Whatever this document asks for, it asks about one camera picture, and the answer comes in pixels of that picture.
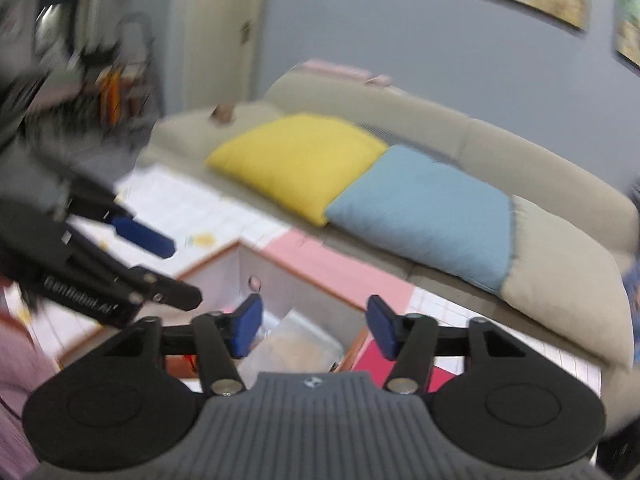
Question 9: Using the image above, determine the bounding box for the light blue cushion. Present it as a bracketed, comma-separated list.
[326, 144, 513, 295]

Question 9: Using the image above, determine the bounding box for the red box lid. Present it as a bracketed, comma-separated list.
[352, 337, 462, 394]

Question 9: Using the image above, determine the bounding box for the right framed landscape painting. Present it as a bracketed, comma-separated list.
[615, 0, 640, 67]

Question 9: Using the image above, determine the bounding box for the yellow cushion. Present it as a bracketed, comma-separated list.
[206, 113, 388, 226]

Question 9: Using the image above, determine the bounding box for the beige sofa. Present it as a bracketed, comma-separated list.
[136, 70, 640, 441]

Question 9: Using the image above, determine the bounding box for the pink item on sofa back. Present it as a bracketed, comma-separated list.
[293, 58, 394, 88]

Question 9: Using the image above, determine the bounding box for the small brown stand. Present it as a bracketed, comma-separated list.
[209, 103, 235, 126]

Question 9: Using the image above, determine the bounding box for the beige cushion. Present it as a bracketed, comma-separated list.
[500, 196, 634, 368]

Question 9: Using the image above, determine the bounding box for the orange-rimmed white storage box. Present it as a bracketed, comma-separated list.
[56, 228, 417, 394]

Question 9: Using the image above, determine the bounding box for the white grid lemon tablecloth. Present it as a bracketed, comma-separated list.
[8, 167, 604, 401]

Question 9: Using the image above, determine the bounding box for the clear plastic bag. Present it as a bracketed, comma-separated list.
[238, 309, 346, 376]

